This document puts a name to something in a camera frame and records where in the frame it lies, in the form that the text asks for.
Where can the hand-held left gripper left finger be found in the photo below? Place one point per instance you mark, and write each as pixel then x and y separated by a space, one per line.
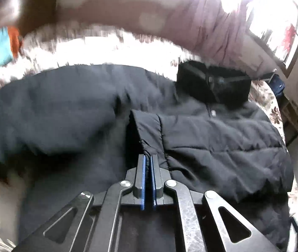
pixel 142 168

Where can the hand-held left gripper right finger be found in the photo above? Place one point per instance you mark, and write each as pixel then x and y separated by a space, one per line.
pixel 154 168

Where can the dark puffer jacket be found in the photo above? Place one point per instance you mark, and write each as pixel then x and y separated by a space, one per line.
pixel 72 105

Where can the floral bed sheet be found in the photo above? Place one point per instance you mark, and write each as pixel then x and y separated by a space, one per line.
pixel 99 48

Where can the wooden side table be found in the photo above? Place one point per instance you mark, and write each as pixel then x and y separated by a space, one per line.
pixel 294 120

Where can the blue garment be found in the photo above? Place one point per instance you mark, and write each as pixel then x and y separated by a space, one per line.
pixel 278 85

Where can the wooden headboard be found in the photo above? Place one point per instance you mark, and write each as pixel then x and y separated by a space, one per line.
pixel 38 8

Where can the red window decoration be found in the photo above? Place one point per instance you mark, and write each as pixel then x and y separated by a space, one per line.
pixel 292 35

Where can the brown framed window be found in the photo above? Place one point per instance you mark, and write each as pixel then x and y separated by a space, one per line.
pixel 275 10

